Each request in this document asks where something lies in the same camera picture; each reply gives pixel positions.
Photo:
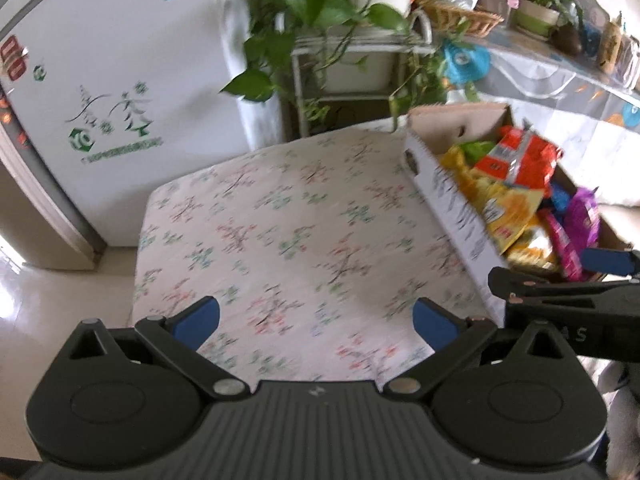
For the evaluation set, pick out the blue foil snack packet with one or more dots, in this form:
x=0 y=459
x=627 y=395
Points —
x=560 y=199

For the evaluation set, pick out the dark brown plant pot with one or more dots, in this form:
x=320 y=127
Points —
x=567 y=40

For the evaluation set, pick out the blue plastic object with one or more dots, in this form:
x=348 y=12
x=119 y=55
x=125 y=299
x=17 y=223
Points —
x=465 y=60

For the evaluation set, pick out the white refrigerator with green print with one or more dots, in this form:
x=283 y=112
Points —
x=150 y=60

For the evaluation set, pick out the floral tablecloth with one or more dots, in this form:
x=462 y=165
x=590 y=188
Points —
x=300 y=210

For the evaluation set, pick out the red snack packet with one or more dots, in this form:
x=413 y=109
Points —
x=525 y=160

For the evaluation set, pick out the pink snack packet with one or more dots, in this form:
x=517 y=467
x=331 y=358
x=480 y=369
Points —
x=562 y=245

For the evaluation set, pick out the yellow waffle snack packet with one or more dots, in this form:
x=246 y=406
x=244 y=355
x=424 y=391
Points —
x=535 y=252

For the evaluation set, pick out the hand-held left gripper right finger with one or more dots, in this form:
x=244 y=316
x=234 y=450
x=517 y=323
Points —
x=435 y=327

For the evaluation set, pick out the white metal plant stand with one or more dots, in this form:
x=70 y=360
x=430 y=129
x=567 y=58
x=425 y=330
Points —
x=350 y=47

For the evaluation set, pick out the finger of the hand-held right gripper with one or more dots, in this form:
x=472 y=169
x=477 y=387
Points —
x=550 y=292
x=605 y=260

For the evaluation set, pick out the green snack packet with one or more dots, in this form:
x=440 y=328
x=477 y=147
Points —
x=475 y=149

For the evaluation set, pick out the purple snack packet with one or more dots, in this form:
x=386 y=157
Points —
x=582 y=220

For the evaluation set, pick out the grey patterned table cover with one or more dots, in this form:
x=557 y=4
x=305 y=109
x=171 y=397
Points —
x=550 y=90

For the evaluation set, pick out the large orange snack bag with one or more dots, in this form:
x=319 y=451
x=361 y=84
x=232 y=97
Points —
x=520 y=200

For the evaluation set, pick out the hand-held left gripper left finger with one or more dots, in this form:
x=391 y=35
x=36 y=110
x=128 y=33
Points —
x=197 y=322

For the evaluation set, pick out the wicker basket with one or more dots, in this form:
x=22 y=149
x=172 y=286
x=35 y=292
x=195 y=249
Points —
x=465 y=20

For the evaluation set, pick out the white cardboard box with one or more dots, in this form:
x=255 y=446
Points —
x=450 y=195

